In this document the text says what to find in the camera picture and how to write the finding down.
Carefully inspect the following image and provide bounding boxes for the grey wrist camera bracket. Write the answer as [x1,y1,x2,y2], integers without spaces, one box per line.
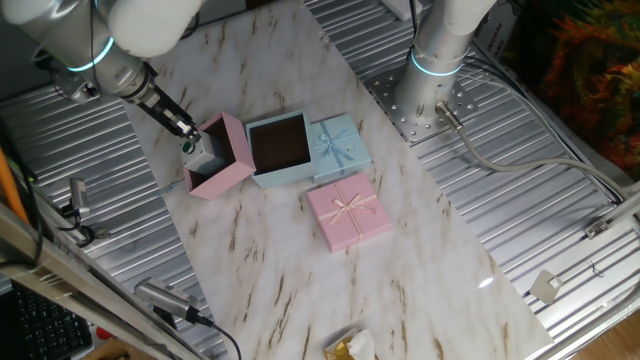
[49,64,100,105]

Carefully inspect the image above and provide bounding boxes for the pink box lid with bow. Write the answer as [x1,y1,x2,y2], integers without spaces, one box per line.
[306,172,394,254]

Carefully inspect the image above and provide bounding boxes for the small metal bracket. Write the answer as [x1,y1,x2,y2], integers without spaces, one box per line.
[583,219,611,240]

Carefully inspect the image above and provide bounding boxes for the blue box lid with bow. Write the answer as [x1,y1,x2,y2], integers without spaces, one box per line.
[309,113,374,185]

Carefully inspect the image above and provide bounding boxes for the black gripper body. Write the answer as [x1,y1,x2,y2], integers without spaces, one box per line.
[133,82,179,126]

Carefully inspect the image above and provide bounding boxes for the thick grey cable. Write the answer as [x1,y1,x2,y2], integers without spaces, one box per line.
[434,99,640,201]

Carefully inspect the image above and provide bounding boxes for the small camera on clamp mount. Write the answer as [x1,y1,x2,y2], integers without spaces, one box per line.
[68,177,92,220]

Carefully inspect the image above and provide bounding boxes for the colourful orange green cloth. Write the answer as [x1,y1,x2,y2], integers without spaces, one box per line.
[504,0,640,181]

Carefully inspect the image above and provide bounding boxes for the grey push button switch box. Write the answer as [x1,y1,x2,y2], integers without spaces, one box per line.
[180,130,229,176]

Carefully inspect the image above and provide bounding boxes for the perforated metal robot base plate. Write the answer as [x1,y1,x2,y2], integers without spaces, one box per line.
[364,64,479,146]

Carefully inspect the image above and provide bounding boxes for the black keyboard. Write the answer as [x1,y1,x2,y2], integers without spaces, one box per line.
[9,282,94,360]

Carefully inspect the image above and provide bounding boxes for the short aluminium frame bar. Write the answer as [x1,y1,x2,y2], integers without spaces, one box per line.
[594,189,640,227]

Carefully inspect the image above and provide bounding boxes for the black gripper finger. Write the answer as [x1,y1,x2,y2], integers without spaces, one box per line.
[167,106,201,144]
[159,117,189,141]

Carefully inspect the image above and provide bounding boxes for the orange tube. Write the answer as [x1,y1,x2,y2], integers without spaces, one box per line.
[0,147,29,224]

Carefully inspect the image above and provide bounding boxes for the ribbed silver camera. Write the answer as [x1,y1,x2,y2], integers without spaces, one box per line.
[133,277,201,324]

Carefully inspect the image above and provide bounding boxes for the gold tissue pack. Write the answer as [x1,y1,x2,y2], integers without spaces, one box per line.
[323,328,377,360]

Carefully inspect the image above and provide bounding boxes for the pink open gift box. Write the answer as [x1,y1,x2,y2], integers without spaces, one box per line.
[182,111,257,201]

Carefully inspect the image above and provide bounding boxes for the blue open gift box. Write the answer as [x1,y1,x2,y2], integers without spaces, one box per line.
[245,109,319,190]

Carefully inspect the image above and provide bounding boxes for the black camera cable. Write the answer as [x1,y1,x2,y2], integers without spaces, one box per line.
[197,313,244,360]

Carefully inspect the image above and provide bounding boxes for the white marble pattern mat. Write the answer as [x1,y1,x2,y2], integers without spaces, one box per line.
[122,0,555,360]

